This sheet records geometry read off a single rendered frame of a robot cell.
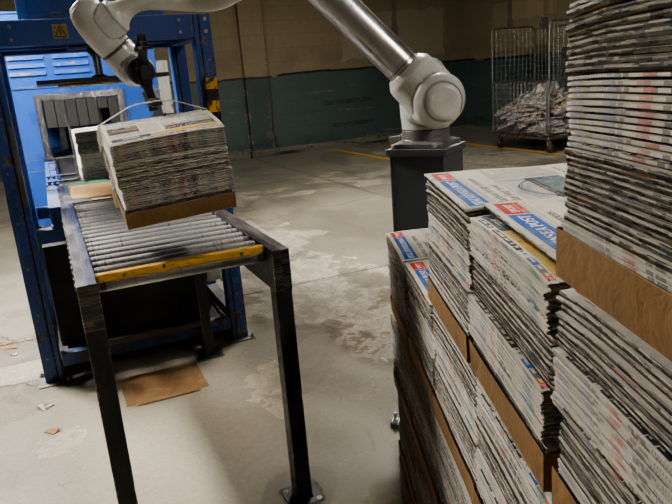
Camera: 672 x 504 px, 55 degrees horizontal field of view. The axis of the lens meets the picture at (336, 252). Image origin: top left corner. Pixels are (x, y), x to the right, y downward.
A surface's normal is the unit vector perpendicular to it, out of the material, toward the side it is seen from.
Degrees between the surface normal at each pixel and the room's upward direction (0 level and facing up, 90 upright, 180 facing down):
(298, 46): 90
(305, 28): 90
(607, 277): 92
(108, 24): 101
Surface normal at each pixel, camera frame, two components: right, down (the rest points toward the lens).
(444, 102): 0.11, 0.33
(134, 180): 0.42, 0.42
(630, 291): -0.99, 0.12
